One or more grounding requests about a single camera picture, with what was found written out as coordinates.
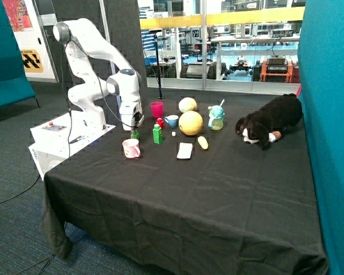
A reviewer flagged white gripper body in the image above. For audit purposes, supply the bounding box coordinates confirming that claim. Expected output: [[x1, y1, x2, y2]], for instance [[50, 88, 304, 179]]
[[119, 100, 144, 131]]

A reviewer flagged green block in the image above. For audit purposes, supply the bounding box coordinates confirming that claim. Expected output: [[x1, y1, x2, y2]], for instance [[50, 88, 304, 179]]
[[130, 132, 140, 140], [153, 135, 163, 144], [153, 124, 162, 138]]

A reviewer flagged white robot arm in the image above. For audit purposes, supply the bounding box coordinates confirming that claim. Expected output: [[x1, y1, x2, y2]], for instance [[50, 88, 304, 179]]
[[53, 18, 144, 131]]

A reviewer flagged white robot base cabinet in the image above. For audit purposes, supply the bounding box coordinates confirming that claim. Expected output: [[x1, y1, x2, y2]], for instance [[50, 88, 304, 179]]
[[29, 111, 115, 179]]

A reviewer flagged pink mug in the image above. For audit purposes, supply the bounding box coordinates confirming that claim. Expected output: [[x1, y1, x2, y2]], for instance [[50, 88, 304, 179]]
[[122, 138, 141, 159]]

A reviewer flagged green block front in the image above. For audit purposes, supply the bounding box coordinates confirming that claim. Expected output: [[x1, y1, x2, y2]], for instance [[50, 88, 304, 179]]
[[153, 135, 163, 144]]

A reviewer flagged magenta plastic cup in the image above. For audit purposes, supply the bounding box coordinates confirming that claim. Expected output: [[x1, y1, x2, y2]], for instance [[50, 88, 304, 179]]
[[150, 101, 163, 118]]

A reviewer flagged red block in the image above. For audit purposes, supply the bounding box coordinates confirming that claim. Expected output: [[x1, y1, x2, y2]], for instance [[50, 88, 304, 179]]
[[156, 117, 164, 128]]

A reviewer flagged blue cup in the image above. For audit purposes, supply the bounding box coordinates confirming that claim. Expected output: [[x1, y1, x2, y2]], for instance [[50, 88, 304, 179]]
[[165, 115, 179, 128]]

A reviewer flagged white folded cloth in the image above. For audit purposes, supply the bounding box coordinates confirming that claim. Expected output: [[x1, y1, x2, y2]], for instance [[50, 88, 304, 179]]
[[177, 142, 193, 160]]

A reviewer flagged pale yellow small ball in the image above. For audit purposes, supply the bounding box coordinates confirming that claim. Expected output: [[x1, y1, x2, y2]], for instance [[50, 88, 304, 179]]
[[178, 97, 197, 113]]

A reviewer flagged large yellow textured ball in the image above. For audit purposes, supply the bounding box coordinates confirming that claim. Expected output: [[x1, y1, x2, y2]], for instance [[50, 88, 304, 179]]
[[179, 111, 203, 136]]

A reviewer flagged yellow toy banana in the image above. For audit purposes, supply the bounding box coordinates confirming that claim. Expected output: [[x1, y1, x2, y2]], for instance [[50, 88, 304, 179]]
[[197, 136, 209, 150]]

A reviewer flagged black tablecloth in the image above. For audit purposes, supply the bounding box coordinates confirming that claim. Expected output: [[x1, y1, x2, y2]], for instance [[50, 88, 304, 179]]
[[41, 95, 329, 274]]

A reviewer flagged black tripod stand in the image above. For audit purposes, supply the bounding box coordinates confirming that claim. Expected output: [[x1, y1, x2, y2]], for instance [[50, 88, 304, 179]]
[[148, 28, 164, 100]]

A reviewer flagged green sippy cup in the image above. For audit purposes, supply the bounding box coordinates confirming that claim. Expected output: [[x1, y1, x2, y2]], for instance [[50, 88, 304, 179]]
[[208, 99, 225, 131]]

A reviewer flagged teal sofa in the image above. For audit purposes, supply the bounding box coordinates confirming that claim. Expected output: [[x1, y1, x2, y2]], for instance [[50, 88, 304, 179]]
[[0, 1, 36, 108]]

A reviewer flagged dark brown plush dog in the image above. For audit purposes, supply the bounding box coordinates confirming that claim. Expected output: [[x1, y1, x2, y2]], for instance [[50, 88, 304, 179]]
[[235, 93, 303, 148]]

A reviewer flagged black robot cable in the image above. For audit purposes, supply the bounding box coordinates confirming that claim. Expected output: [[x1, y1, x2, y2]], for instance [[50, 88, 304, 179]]
[[60, 34, 138, 157]]

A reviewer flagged teal partition wall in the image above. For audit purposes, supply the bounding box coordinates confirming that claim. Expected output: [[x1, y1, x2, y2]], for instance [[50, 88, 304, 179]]
[[298, 1, 344, 274]]

